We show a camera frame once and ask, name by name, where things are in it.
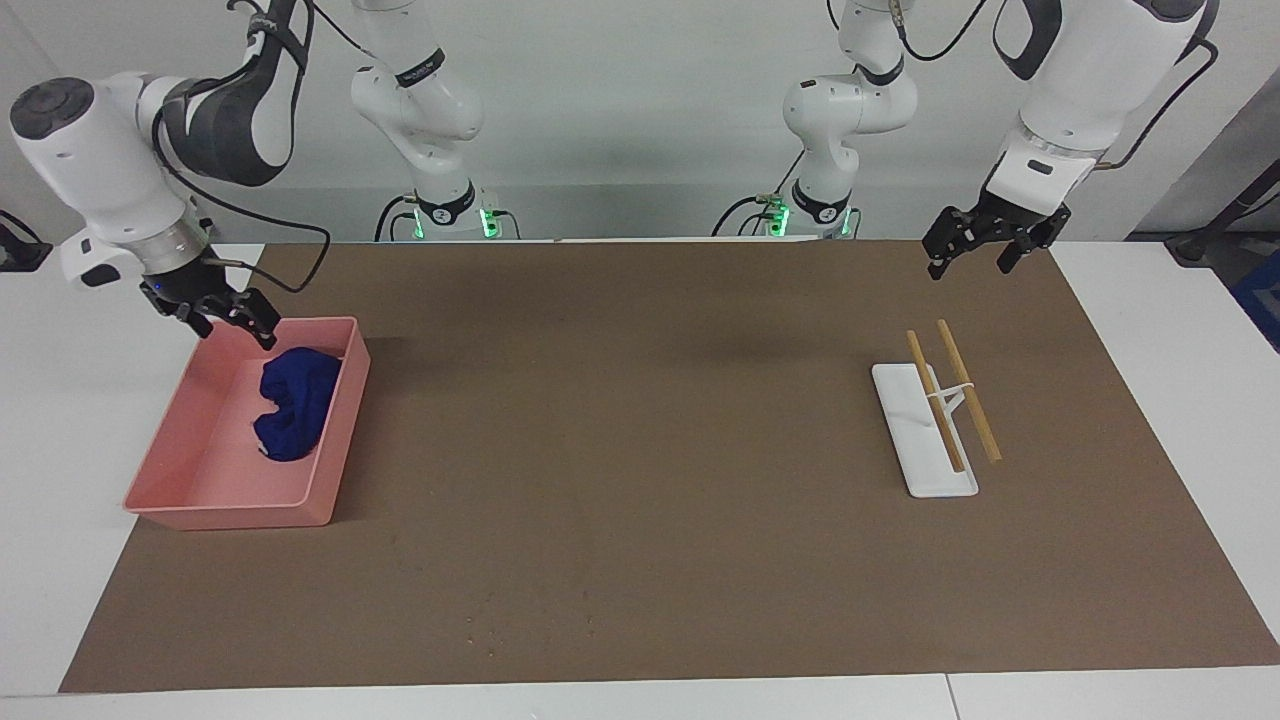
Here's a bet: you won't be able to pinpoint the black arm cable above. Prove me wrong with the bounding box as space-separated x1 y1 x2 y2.
150 0 332 296
825 0 1221 171

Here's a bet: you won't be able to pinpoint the black base cables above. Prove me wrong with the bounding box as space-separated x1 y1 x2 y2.
712 150 806 238
375 190 521 241

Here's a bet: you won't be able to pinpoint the brown table mat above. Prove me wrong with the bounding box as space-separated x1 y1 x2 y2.
58 238 1280 695

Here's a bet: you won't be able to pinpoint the black clamp mount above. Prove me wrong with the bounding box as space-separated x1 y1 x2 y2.
0 210 53 273

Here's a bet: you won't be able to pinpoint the pink plastic bin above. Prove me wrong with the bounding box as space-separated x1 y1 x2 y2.
123 316 372 531

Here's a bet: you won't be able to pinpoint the wooden rack rod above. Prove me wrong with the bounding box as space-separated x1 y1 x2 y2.
936 319 1003 464
905 330 967 474

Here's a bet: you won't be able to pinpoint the black left base cables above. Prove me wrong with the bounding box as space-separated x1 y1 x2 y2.
712 150 806 238

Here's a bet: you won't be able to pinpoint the black right base cables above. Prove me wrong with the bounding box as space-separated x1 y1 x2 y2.
375 190 521 241

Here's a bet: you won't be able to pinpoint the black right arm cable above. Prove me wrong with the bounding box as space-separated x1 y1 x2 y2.
150 0 332 296

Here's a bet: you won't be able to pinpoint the white towel rack base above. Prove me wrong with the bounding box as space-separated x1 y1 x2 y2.
871 362 980 499

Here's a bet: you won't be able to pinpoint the blue box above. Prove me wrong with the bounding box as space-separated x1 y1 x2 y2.
1230 250 1280 353

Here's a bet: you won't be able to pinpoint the black stand leg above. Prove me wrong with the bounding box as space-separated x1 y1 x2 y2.
1165 160 1280 268

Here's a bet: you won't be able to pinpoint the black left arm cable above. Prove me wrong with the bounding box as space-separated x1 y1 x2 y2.
825 0 1221 171

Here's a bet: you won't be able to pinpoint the blue towel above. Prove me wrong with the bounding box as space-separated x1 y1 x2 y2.
252 346 344 463

